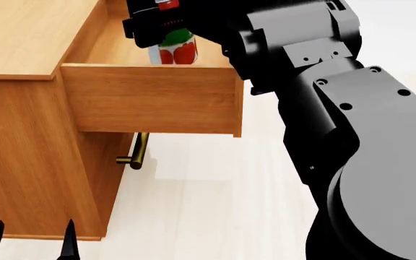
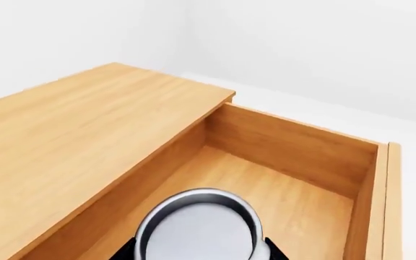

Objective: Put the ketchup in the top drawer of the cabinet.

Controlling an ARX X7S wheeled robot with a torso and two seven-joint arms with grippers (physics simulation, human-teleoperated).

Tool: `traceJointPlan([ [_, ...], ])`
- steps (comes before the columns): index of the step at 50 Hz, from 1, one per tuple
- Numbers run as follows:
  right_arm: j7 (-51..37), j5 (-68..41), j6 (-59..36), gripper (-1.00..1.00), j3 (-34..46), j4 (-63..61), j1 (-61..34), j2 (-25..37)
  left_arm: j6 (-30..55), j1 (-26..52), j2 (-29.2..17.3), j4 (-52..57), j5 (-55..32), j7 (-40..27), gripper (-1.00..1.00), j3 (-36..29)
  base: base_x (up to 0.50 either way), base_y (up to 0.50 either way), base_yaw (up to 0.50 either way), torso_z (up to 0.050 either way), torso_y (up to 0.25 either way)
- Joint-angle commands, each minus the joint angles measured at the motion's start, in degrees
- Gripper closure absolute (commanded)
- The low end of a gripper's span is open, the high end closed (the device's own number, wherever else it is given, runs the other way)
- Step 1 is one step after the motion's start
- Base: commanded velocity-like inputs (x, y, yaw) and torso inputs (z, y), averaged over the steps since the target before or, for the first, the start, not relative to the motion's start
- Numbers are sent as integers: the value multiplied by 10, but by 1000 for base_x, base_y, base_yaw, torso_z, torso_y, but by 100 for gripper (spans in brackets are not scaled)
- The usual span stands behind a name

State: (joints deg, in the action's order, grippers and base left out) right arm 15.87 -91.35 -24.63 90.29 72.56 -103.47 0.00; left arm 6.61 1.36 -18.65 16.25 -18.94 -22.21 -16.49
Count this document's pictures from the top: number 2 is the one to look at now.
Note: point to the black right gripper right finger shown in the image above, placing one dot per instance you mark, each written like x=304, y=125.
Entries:
x=276, y=250

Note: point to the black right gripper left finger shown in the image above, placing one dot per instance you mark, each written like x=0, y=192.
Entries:
x=125, y=250

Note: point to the silver metal cup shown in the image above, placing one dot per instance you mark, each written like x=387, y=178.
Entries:
x=200, y=230

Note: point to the open wooden drawer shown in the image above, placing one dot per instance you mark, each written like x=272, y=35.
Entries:
x=284, y=184

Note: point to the wooden cabinet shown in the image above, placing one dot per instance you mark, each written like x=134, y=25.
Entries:
x=67, y=130

